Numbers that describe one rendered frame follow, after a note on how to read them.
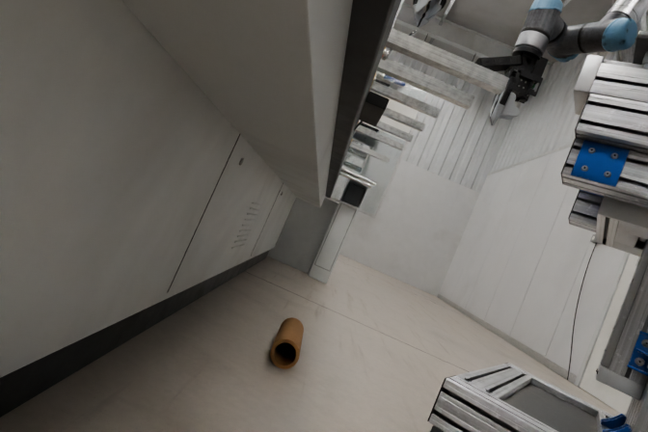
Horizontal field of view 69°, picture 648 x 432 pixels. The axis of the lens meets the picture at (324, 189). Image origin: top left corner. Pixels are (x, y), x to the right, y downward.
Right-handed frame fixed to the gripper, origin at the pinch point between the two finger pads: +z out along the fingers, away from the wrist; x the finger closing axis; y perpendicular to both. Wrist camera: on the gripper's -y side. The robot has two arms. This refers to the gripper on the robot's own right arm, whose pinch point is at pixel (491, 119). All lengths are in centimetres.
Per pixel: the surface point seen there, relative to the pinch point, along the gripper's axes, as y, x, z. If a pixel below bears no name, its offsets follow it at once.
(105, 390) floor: -52, -36, 83
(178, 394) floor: -41, -27, 83
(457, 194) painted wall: 212, 884, -137
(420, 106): -13, 49, -12
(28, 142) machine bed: -55, -79, 46
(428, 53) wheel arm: -23.3, -26.5, 2.1
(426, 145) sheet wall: 111, 889, -210
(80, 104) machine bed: -55, -74, 41
